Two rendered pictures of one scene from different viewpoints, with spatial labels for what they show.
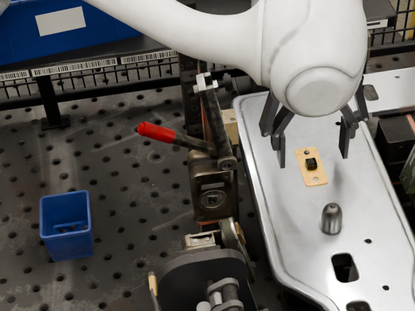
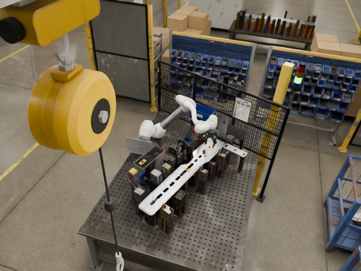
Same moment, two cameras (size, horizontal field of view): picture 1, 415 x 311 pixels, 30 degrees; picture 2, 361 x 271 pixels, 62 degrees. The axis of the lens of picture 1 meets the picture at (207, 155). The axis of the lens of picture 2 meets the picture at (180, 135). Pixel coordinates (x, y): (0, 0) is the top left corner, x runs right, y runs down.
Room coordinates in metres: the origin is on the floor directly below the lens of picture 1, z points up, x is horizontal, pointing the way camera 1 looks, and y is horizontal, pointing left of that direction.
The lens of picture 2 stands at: (-1.49, -1.64, 3.37)
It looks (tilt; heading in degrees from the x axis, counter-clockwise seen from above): 39 degrees down; 40
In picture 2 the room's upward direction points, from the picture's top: 3 degrees clockwise
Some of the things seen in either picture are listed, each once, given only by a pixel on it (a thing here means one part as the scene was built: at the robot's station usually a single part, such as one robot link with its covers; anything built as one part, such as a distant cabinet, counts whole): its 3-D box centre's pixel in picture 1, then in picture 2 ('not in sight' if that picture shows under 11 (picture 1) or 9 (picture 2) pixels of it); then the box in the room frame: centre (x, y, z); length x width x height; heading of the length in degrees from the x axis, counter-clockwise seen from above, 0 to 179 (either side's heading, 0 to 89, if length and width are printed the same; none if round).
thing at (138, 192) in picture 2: not in sight; (139, 202); (-0.21, -0.10, 0.88); 0.11 x 0.10 x 0.36; 95
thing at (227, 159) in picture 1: (227, 163); not in sight; (0.82, -0.03, 1.06); 0.03 x 0.01 x 0.03; 95
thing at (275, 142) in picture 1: (269, 136); not in sight; (0.84, -0.10, 1.08); 0.03 x 0.01 x 0.05; 95
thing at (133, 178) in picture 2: not in sight; (134, 186); (-0.13, 0.08, 0.92); 0.08 x 0.08 x 0.44; 5
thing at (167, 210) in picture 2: not in sight; (167, 220); (-0.18, -0.45, 0.88); 0.15 x 0.11 x 0.36; 95
